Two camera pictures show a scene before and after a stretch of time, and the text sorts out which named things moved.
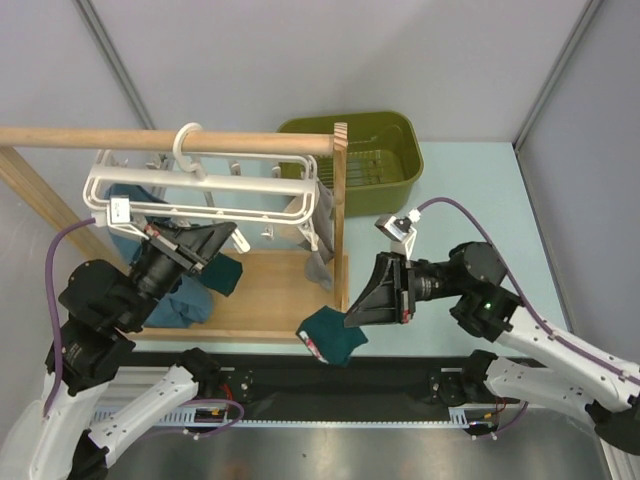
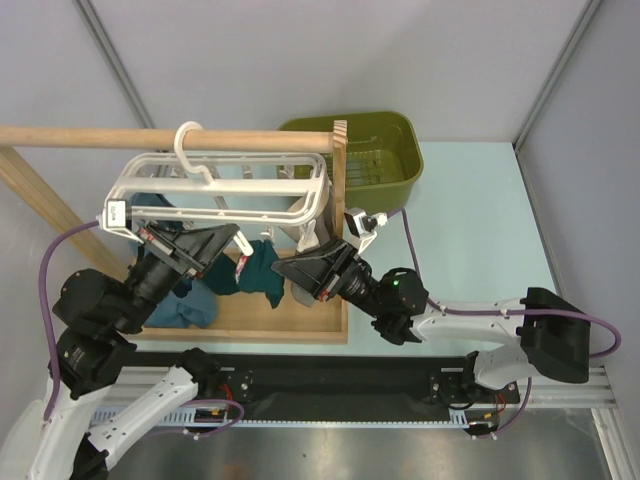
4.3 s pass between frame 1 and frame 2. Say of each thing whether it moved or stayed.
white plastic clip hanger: moved
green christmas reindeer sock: stayed
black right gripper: moved
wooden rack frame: stayed
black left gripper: stayed
